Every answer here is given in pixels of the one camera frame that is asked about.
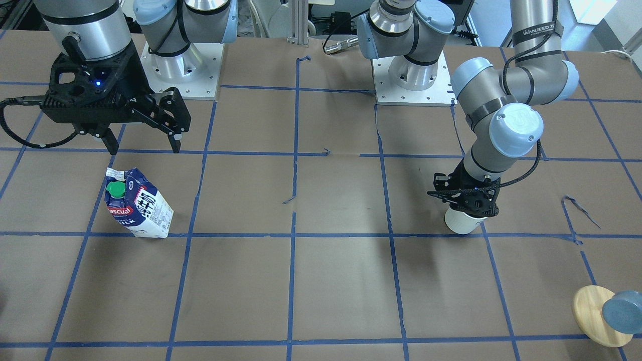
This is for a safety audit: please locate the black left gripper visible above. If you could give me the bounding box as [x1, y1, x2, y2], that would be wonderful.
[427, 160, 501, 219]

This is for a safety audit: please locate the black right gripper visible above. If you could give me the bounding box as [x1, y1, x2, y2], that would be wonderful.
[40, 40, 191, 155]

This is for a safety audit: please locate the white ceramic mug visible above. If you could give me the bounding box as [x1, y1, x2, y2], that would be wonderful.
[443, 208, 487, 235]

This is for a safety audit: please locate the blue white milk carton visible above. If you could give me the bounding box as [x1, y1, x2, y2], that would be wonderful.
[104, 167, 174, 238]

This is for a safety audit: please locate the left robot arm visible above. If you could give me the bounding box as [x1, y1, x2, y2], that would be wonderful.
[356, 1, 579, 221]

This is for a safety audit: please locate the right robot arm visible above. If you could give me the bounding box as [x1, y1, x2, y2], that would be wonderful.
[35, 1, 238, 154]

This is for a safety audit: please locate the wooden mug tree stand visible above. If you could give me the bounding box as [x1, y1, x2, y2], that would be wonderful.
[572, 285, 633, 348]

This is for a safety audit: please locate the blue mug on stand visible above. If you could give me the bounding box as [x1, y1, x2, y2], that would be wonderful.
[601, 290, 641, 334]

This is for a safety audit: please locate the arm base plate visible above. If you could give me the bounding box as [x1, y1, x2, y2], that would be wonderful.
[371, 53, 456, 107]
[140, 43, 225, 100]

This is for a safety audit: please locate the aluminium frame post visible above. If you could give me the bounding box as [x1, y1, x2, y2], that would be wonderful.
[287, 0, 309, 47]

